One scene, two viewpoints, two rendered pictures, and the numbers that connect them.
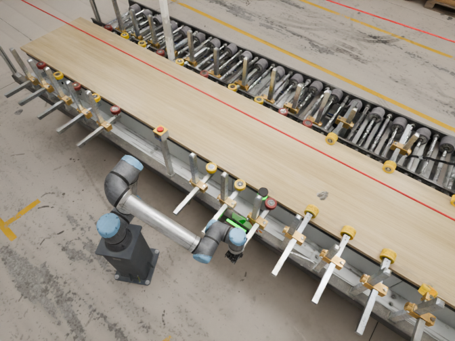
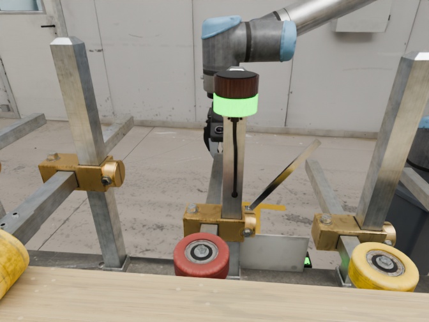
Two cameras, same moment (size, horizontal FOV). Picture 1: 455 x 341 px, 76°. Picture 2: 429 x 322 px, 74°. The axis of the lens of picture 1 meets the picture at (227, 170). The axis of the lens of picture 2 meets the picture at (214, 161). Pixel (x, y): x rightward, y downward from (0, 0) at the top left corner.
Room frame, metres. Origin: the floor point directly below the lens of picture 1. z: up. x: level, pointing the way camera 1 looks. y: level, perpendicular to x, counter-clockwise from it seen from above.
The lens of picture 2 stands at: (1.22, -0.43, 1.21)
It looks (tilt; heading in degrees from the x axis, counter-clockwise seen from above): 28 degrees down; 152
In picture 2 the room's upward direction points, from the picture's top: straight up
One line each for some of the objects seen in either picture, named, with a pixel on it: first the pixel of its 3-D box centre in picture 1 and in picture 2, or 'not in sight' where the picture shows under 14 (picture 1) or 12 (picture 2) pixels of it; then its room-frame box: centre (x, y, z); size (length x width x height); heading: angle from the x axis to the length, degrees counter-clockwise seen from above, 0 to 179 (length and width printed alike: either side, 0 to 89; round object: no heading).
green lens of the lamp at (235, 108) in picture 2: not in sight; (235, 101); (0.89, -0.22, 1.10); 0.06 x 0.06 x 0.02
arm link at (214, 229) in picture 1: (217, 231); (267, 41); (0.63, 0.04, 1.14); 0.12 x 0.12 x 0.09; 66
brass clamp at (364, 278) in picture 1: (373, 285); not in sight; (0.43, -0.84, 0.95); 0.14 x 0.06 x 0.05; 57
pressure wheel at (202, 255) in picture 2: (269, 206); (202, 276); (0.95, -0.30, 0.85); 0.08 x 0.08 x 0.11
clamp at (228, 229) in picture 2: (257, 220); (219, 223); (0.85, -0.21, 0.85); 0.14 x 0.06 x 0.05; 57
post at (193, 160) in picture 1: (195, 175); not in sight; (1.13, 0.23, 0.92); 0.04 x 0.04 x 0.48; 57
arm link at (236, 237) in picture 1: (236, 239); (222, 45); (0.59, -0.07, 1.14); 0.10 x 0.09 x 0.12; 66
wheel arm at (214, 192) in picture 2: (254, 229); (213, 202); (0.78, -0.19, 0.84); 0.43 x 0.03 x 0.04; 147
